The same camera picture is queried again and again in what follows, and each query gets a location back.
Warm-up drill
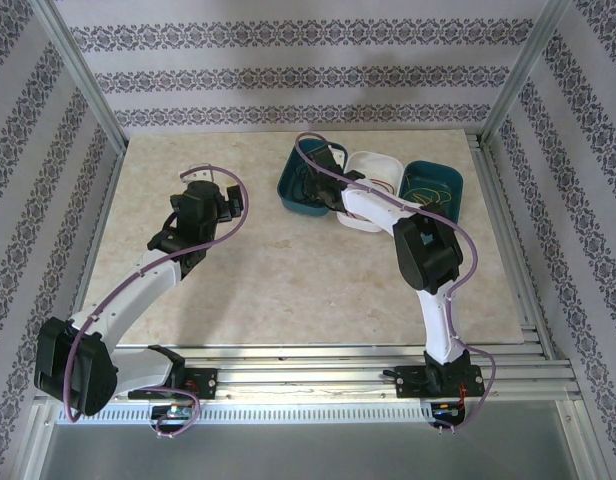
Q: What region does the grey metal sheet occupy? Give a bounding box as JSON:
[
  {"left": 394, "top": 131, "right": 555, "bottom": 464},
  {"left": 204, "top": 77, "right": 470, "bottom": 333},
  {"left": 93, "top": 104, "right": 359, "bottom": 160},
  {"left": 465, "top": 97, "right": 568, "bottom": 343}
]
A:
[{"left": 37, "top": 422, "right": 579, "bottom": 480}]

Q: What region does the teal plastic bin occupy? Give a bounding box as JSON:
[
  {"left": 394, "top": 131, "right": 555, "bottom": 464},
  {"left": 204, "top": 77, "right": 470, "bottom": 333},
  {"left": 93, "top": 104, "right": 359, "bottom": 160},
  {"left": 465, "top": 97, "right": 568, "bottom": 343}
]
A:
[
  {"left": 276, "top": 138, "right": 350, "bottom": 218},
  {"left": 397, "top": 159, "right": 464, "bottom": 226}
]

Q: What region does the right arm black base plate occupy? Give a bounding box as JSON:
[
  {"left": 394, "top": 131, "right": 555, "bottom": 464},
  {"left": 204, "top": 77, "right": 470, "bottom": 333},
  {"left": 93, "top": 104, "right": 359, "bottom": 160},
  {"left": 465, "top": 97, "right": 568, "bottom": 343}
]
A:
[{"left": 395, "top": 364, "right": 487, "bottom": 400}]

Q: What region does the aluminium frame post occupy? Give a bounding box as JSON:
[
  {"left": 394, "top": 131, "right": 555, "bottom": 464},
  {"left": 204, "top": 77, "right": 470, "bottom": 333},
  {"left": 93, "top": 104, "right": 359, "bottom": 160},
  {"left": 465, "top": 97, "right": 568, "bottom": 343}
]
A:
[
  {"left": 480, "top": 0, "right": 562, "bottom": 146},
  {"left": 35, "top": 0, "right": 128, "bottom": 151}
]

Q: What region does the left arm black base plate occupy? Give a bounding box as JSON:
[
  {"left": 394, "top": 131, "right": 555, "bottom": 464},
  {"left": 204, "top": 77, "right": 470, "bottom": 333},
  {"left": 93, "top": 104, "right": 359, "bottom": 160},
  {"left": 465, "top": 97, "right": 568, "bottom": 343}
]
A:
[{"left": 128, "top": 367, "right": 220, "bottom": 401}]

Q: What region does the thin black wire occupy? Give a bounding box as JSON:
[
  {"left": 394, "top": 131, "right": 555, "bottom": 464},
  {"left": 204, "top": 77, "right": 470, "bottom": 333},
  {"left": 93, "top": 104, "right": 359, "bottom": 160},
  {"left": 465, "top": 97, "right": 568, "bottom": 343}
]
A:
[{"left": 291, "top": 164, "right": 314, "bottom": 201}]

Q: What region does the white plastic bin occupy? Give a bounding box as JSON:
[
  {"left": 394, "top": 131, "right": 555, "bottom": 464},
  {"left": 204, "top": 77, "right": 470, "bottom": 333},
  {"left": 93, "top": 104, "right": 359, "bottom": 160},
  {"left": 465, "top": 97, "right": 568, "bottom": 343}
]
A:
[{"left": 335, "top": 151, "right": 403, "bottom": 233}]

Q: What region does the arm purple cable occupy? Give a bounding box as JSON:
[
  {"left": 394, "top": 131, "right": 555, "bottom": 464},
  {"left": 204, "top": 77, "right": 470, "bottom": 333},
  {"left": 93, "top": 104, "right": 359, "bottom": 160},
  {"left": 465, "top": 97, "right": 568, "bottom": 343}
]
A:
[
  {"left": 295, "top": 130, "right": 498, "bottom": 436},
  {"left": 61, "top": 167, "right": 253, "bottom": 441}
]

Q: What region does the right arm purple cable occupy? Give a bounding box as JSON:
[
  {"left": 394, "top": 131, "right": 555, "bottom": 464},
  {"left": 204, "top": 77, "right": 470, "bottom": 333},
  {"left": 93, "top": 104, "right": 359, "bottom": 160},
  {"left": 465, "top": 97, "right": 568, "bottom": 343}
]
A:
[{"left": 295, "top": 130, "right": 498, "bottom": 436}]

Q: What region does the aluminium mounting rail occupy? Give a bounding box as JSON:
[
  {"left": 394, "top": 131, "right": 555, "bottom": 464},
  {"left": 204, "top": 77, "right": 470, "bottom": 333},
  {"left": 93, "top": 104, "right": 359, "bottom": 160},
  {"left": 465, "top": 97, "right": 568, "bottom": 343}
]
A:
[{"left": 35, "top": 344, "right": 582, "bottom": 401}]

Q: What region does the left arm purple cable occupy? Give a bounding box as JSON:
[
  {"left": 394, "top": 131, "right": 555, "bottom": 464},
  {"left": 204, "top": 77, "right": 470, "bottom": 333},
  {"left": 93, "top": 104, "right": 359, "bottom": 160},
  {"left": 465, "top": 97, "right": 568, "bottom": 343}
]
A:
[{"left": 61, "top": 167, "right": 253, "bottom": 441}]

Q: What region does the aluminium side rail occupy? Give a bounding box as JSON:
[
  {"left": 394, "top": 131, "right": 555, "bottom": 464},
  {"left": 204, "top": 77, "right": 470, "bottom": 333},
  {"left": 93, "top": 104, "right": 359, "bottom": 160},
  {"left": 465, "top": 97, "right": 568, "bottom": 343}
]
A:
[
  {"left": 62, "top": 144, "right": 129, "bottom": 361},
  {"left": 467, "top": 132, "right": 562, "bottom": 351}
]

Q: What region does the slotted white cable duct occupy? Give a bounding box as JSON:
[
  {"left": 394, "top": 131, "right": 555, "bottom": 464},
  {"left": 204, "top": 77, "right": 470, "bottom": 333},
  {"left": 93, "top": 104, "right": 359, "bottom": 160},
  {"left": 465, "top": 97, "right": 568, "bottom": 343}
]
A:
[{"left": 55, "top": 402, "right": 437, "bottom": 425}]

